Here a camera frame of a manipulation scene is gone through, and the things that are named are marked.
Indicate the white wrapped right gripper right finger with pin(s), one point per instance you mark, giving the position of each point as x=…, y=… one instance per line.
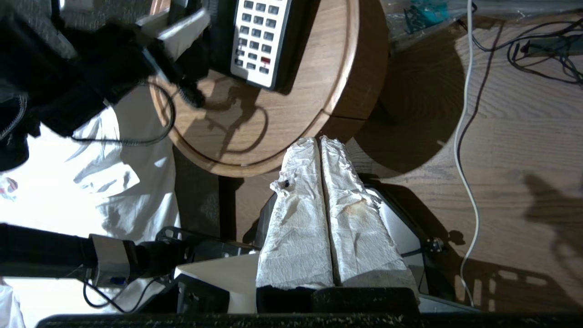
x=360, y=237

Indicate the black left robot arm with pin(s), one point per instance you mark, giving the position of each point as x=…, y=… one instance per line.
x=45, y=91

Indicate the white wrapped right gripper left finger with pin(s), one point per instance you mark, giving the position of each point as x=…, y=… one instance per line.
x=296, y=228

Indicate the black robot torso link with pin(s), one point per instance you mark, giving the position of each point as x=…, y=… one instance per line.
x=45, y=250

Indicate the black telephone handset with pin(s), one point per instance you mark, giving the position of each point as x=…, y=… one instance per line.
x=218, y=41

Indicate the grey fabric headboard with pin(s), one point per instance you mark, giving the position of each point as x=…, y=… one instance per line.
x=114, y=13

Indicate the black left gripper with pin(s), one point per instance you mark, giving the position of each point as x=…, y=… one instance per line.
x=118, y=59

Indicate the white robot base chassis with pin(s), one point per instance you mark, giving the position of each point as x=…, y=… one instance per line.
x=214, y=278

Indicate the round wooden side table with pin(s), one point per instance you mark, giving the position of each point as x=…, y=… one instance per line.
x=291, y=114

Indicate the telephone base with keypad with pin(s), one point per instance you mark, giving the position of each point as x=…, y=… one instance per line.
x=259, y=41

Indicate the white bed linen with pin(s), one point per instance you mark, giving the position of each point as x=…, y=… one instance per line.
x=114, y=191

